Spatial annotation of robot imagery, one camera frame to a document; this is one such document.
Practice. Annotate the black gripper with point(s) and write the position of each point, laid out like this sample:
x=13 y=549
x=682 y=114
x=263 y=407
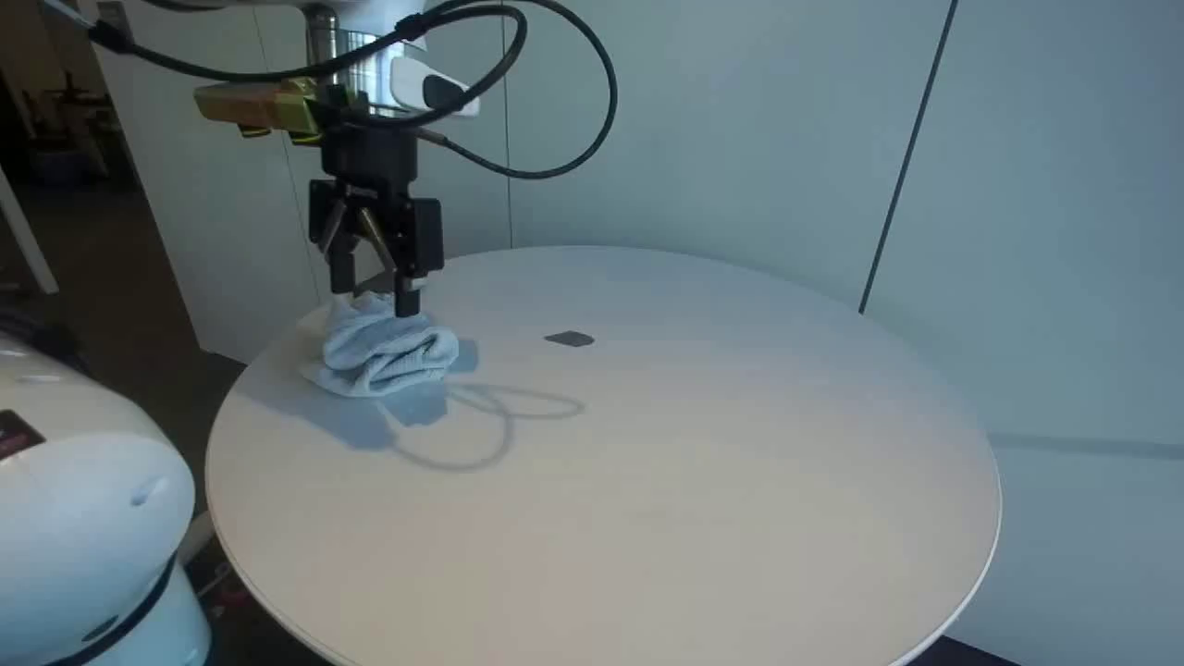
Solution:
x=373 y=153

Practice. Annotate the white towel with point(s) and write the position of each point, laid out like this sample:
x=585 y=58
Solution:
x=384 y=352

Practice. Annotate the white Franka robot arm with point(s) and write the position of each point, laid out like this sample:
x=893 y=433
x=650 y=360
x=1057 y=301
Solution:
x=77 y=518

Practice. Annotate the small dark rectangular box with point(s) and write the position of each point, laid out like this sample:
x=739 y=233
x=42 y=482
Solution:
x=571 y=338

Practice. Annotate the white furniture leg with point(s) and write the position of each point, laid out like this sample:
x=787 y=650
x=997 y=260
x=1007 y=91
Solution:
x=27 y=233

